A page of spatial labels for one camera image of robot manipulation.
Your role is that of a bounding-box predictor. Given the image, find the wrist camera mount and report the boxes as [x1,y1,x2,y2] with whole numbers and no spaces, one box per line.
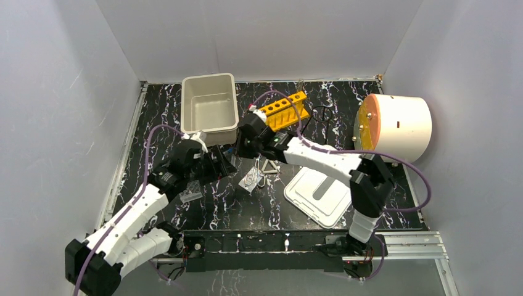
[249,104,267,123]
[181,130,208,154]

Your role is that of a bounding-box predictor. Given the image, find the clay pipe triangle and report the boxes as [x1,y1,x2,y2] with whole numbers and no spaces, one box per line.
[261,159,281,175]

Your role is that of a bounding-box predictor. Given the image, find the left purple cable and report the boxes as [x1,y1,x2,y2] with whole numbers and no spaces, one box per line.
[72,124,189,296]

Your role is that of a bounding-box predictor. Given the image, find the white plastic packet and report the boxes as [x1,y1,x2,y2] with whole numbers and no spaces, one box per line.
[239,168,262,192]

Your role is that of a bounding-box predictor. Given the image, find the white plastic bin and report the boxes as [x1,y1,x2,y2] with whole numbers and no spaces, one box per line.
[180,73,239,146]

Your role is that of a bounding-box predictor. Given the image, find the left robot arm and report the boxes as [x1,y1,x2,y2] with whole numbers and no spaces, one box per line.
[65,139,237,295]

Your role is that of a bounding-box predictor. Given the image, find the white cylindrical centrifuge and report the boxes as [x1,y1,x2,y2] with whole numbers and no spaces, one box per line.
[352,94,432,162]

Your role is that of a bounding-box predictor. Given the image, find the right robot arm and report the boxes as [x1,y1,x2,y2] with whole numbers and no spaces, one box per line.
[237,110,394,256]

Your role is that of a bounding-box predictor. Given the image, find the purple cable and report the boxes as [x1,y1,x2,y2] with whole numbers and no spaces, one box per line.
[249,90,432,282]
[72,124,189,296]

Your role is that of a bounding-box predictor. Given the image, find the metal crucible tongs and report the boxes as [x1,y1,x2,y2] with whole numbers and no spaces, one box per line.
[247,156,266,188]

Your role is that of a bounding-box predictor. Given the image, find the clear acrylic tube rack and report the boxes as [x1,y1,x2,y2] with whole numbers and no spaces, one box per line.
[178,180,203,203]

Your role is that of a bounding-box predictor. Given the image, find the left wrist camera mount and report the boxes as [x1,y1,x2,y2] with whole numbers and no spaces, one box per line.
[181,130,208,154]

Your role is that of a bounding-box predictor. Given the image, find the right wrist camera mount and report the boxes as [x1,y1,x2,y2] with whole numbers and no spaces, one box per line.
[249,104,267,123]

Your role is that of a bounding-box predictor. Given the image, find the yellow test tube rack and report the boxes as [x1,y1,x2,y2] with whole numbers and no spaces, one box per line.
[260,91,310,132]

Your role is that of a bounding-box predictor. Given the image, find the white bin lid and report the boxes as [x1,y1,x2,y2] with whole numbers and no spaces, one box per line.
[284,168,352,229]

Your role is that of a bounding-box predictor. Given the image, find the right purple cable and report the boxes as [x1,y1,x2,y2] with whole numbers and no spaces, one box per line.
[249,90,432,282]

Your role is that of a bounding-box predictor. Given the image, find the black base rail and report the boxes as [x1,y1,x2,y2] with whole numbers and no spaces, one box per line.
[155,231,392,275]

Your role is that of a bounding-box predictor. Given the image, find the black wire ring stand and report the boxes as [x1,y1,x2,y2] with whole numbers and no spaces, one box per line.
[301,105,334,145]

